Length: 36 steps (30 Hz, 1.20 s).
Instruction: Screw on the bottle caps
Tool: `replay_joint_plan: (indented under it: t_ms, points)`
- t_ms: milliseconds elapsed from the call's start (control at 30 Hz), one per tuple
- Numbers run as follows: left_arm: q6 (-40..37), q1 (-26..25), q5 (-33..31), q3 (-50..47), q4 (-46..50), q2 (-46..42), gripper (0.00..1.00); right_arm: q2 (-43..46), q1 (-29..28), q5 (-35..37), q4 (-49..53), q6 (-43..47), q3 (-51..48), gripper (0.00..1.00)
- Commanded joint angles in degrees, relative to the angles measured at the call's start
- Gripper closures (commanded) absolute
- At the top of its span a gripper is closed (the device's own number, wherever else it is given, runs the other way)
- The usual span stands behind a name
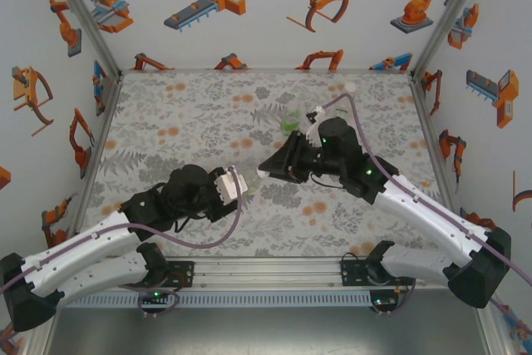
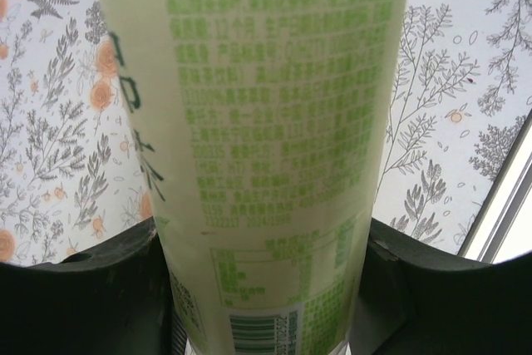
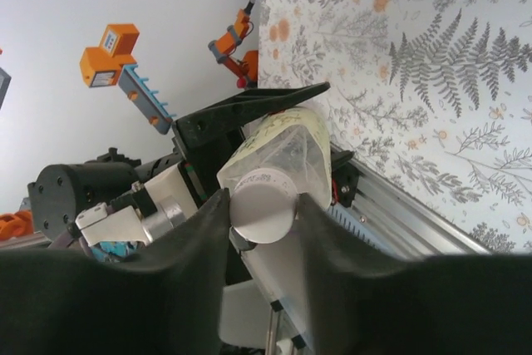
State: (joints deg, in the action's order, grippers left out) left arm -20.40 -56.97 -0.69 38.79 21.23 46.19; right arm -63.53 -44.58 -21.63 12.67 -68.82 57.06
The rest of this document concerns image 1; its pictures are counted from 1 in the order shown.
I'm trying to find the clear bottle pale yellow label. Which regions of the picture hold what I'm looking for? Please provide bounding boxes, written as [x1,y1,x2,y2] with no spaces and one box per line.
[242,169,267,197]

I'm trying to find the clear bottle dark green label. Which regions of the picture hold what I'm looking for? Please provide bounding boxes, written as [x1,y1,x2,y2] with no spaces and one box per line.
[334,91,355,120]

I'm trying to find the clear bottle bright green label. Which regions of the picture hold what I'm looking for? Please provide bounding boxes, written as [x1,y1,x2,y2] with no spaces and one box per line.
[280,99,303,136]

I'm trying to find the grey floral table mat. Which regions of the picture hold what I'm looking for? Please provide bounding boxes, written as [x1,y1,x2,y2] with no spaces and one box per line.
[71,71,463,259]

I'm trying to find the small green-lit circuit board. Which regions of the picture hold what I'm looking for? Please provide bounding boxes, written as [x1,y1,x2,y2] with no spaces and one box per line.
[139,289,175,304]
[369,294,400,308]

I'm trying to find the grey metal panel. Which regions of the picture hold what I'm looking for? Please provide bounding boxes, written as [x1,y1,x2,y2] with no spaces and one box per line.
[41,307,487,355]

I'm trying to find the long aluminium base rail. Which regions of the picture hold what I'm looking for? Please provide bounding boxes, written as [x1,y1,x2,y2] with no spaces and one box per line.
[81,255,494,290]

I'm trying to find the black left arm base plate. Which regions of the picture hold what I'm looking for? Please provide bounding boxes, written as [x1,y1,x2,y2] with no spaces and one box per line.
[139,260,196,289]

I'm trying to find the thin aluminium table edge rail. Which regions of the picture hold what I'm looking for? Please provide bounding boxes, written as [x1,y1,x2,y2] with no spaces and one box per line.
[119,66,416,76]

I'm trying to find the aluminium table side rail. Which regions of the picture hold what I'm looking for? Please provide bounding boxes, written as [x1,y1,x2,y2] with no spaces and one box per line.
[409,71,491,285]
[68,71,126,244]

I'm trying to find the slotted grey cable duct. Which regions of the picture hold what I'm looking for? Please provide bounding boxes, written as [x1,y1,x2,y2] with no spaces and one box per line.
[62,290,373,309]

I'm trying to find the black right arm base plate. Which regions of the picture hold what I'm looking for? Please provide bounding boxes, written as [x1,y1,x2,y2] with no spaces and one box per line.
[339,257,416,288]

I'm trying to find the slanted aluminium frame post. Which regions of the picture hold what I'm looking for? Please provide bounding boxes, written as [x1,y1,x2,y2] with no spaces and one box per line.
[41,0,125,78]
[410,0,496,80]

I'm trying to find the short aluminium frame leg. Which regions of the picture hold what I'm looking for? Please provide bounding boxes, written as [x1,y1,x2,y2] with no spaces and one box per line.
[471,288,515,355]
[16,323,57,355]

